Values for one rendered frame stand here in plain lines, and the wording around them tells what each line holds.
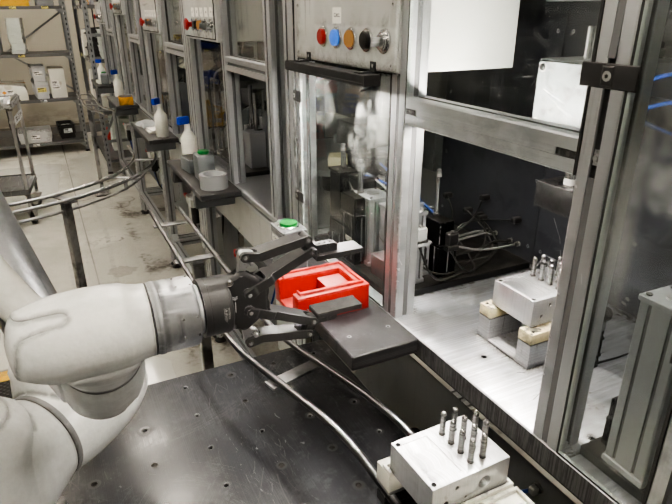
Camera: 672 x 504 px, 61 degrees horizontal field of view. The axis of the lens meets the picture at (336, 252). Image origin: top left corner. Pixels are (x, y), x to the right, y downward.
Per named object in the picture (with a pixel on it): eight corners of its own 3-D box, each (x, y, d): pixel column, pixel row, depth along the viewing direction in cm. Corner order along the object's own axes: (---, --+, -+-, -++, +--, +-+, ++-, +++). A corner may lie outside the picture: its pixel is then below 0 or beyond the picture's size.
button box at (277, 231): (271, 268, 134) (269, 220, 129) (302, 262, 137) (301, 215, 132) (284, 281, 127) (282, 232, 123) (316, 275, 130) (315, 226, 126)
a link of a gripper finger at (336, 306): (317, 314, 79) (317, 319, 79) (362, 303, 82) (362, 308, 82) (309, 304, 81) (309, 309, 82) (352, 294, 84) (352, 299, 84)
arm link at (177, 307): (152, 301, 64) (205, 290, 66) (139, 270, 71) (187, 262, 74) (162, 369, 68) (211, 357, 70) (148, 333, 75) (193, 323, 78)
